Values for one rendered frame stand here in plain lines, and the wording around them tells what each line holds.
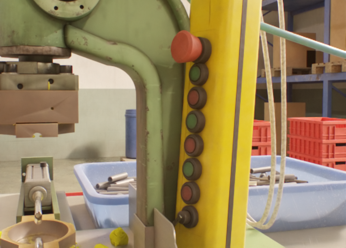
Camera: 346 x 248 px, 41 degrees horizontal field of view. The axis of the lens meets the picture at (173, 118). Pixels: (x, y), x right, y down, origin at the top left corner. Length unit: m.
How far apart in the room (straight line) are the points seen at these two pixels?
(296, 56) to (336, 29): 1.44
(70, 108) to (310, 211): 0.59
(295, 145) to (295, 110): 3.91
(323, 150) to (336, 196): 3.32
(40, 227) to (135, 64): 0.27
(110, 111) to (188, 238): 8.35
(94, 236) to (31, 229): 0.11
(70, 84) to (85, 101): 8.30
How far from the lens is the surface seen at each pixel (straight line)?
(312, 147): 4.43
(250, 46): 0.61
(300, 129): 4.58
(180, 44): 0.57
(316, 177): 1.18
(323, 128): 4.30
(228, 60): 0.57
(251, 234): 0.78
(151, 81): 0.60
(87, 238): 0.75
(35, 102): 0.54
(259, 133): 3.99
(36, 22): 0.58
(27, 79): 0.57
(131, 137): 7.59
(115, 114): 8.95
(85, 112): 8.87
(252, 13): 0.61
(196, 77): 0.58
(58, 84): 0.57
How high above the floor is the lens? 1.22
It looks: 3 degrees down
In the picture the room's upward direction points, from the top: straight up
